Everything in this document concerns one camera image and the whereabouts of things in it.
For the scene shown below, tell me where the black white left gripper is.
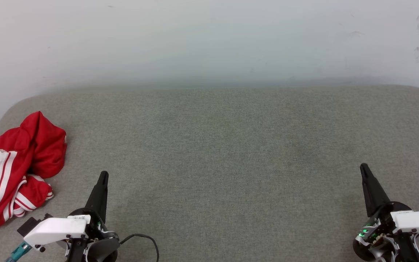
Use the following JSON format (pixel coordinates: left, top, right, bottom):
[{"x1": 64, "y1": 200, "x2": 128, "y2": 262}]
[{"x1": 23, "y1": 171, "x2": 120, "y2": 252}]

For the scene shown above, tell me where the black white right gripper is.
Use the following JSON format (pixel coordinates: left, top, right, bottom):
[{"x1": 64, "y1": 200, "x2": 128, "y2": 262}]
[{"x1": 352, "y1": 163, "x2": 419, "y2": 262}]

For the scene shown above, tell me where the red white sports shirt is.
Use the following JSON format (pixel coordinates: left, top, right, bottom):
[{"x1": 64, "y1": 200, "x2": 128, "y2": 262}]
[{"x1": 0, "y1": 111, "x2": 67, "y2": 229}]

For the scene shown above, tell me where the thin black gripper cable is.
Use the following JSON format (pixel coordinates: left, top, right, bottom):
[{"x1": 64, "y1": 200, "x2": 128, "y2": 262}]
[{"x1": 119, "y1": 234, "x2": 159, "y2": 262}]

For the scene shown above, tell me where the teal camera cable connector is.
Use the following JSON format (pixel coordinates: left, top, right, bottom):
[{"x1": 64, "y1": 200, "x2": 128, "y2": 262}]
[{"x1": 5, "y1": 242, "x2": 32, "y2": 262}]

